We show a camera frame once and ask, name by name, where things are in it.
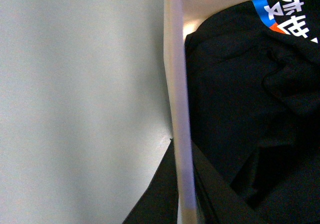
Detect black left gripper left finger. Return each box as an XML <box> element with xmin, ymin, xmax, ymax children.
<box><xmin>123</xmin><ymin>140</ymin><xmax>179</xmax><ymax>224</ymax></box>

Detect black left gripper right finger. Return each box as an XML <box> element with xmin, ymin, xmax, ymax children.
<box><xmin>192</xmin><ymin>143</ymin><xmax>267</xmax><ymax>224</ymax></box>

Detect beige plastic laundry hamper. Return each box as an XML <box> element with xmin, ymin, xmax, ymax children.
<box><xmin>162</xmin><ymin>0</ymin><xmax>316</xmax><ymax>224</ymax></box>

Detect black printed clothes in hamper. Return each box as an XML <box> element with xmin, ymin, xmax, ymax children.
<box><xmin>185</xmin><ymin>0</ymin><xmax>320</xmax><ymax>224</ymax></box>

